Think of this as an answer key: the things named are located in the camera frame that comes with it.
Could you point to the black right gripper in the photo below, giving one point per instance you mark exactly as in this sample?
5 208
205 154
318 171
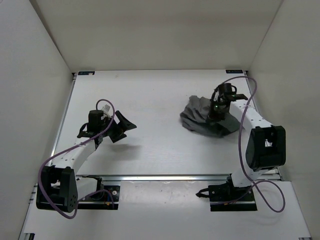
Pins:
212 116

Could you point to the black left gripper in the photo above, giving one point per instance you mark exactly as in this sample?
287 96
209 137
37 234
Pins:
123 125

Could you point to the grey pleated skirt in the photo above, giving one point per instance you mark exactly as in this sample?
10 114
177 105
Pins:
194 118

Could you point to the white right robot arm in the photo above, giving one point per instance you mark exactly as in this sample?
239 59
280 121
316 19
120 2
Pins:
261 145

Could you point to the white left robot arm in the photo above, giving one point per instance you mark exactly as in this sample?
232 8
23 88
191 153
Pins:
61 188

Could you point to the dark label sticker right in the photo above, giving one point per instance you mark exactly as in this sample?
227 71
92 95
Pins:
234 71

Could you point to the dark label sticker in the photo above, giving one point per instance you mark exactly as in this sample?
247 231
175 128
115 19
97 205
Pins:
86 73
234 71

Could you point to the dark label sticker left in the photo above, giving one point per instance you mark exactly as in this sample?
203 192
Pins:
86 73

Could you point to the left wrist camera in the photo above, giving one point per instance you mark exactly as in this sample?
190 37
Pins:
98 120

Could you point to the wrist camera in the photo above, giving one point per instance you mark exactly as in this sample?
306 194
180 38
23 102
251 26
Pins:
227 92
98 120

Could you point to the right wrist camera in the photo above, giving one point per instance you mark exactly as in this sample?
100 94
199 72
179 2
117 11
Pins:
227 92

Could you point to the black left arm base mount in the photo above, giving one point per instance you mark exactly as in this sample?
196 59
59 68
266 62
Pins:
96 193

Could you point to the aluminium table edge rail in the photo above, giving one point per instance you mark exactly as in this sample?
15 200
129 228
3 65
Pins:
163 178

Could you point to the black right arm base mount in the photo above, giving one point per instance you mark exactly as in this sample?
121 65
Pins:
227 198

